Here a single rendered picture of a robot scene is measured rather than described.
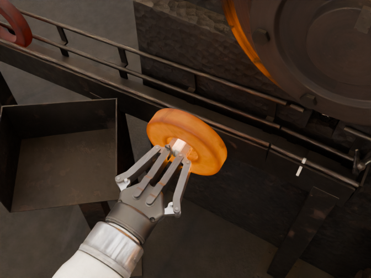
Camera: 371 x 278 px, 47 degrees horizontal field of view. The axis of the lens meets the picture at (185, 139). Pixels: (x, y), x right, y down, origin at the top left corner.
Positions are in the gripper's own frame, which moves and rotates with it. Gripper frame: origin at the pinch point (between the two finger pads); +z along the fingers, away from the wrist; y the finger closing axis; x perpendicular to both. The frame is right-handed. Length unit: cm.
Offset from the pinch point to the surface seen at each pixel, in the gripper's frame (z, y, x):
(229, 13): 15.7, 0.0, 16.8
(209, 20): 27.4, -9.6, 1.5
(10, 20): 16, -63, -13
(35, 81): 38, -104, -86
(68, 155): -5.5, -30.5, -24.1
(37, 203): -19.0, -28.9, -23.9
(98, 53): 67, -90, -88
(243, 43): 15.4, 3.0, 11.6
